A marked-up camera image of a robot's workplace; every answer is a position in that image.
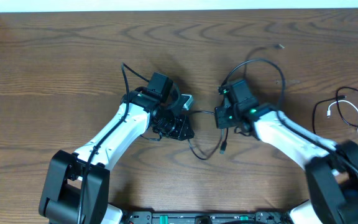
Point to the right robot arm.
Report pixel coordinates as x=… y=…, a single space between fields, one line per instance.
x=331 y=169

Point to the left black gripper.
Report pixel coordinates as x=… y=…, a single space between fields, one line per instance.
x=183 y=129

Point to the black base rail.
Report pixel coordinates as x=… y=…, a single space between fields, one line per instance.
x=143 y=217

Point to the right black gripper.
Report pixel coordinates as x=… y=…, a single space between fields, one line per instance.
x=222 y=122

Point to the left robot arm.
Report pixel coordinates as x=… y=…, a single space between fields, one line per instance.
x=77 y=184

